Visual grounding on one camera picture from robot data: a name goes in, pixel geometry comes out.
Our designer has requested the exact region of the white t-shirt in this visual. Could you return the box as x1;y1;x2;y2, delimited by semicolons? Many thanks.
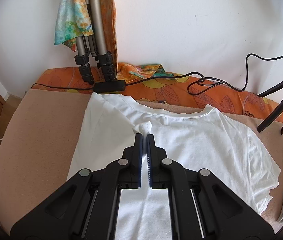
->
66;91;281;240

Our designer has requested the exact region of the black power adapter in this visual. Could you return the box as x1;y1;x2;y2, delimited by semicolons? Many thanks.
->
93;80;126;93

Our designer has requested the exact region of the beige blanket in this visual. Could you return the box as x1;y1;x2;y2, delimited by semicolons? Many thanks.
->
0;89;283;235

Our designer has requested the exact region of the grey folded tripod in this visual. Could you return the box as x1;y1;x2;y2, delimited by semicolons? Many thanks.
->
75;0;116;85

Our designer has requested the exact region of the colourful floral scarf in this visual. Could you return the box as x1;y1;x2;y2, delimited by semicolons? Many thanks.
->
55;0;94;51

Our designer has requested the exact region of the orange curtain strip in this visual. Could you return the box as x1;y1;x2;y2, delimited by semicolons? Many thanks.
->
98;0;118;63

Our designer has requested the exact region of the thin black cable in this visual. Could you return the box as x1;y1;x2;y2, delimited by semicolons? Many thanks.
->
30;45;283;96

